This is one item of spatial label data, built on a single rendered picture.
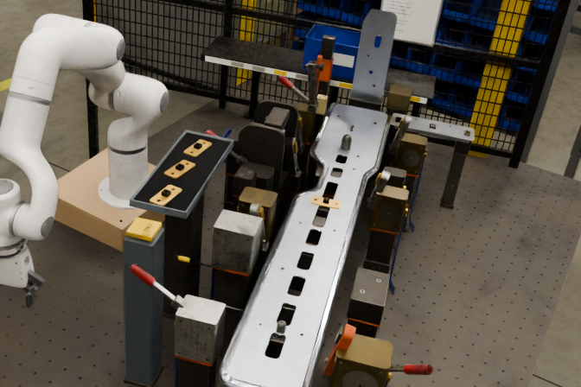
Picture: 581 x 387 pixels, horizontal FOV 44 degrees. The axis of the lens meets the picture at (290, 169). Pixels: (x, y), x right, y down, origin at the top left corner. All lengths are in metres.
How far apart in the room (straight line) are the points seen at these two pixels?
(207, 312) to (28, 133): 0.54
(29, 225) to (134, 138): 0.64
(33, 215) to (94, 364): 0.49
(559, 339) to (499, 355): 1.28
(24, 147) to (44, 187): 0.10
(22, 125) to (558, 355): 2.43
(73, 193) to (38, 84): 0.79
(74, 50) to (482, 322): 1.36
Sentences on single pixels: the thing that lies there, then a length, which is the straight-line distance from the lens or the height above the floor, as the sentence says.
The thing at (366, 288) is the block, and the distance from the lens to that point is 1.69.
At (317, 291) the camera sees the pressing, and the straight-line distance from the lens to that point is 1.70.
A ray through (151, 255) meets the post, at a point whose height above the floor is 1.12.
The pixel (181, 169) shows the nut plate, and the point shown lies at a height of 1.17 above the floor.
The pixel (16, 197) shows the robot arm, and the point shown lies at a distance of 1.64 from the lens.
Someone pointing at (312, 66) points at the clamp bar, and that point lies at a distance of 2.32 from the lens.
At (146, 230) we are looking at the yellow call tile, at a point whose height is 1.16.
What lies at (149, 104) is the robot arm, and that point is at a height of 1.17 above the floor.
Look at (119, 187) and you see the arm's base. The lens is 2.29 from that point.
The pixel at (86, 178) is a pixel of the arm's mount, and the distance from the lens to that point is 2.42.
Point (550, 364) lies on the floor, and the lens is 3.26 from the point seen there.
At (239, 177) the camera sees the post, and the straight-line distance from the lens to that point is 1.89.
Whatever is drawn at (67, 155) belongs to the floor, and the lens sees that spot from 4.14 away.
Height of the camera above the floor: 2.10
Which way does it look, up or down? 31 degrees down
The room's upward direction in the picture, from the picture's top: 7 degrees clockwise
